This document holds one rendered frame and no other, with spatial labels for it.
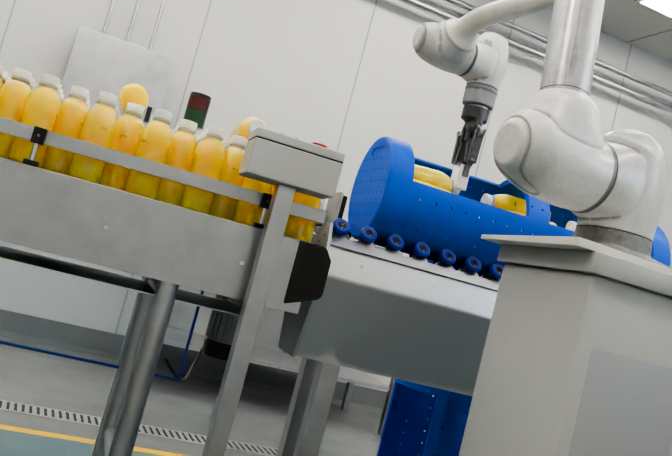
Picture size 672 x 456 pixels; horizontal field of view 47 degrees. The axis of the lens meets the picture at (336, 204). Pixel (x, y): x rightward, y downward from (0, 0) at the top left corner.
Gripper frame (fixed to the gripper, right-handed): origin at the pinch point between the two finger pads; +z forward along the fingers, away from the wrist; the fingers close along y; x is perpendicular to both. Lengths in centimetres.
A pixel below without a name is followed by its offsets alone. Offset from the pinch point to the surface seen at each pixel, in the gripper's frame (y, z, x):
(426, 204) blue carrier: -14.3, 11.6, 13.5
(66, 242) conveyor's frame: -23, 42, 93
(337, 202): -4.7, 16.4, 33.4
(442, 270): -11.6, 26.3, 3.7
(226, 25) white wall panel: 331, -113, 45
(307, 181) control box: -34, 17, 50
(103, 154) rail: -21, 22, 91
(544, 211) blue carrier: -13.2, 4.0, -20.1
